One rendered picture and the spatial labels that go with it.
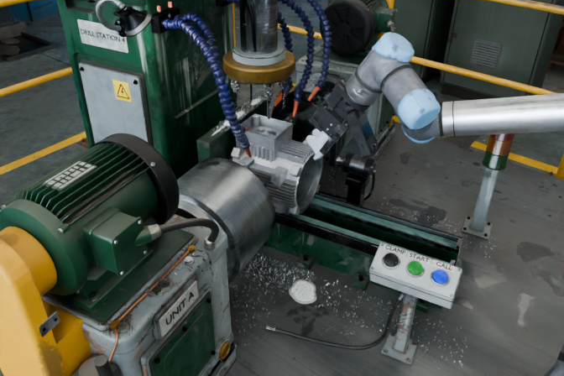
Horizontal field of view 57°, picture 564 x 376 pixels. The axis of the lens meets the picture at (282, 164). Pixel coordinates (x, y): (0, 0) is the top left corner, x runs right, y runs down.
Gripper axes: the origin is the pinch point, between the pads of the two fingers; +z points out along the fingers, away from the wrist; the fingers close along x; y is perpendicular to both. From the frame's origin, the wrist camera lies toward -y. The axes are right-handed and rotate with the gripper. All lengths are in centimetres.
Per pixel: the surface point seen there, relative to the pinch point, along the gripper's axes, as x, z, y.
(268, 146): -0.9, 8.7, 11.9
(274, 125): -10.6, 9.7, 15.3
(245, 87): -248, 184, 93
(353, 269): 1.1, 20.6, -25.9
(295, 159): -2.0, 7.2, 4.7
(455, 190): -53, 15, -41
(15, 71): -177, 283, 265
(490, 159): -33, -12, -36
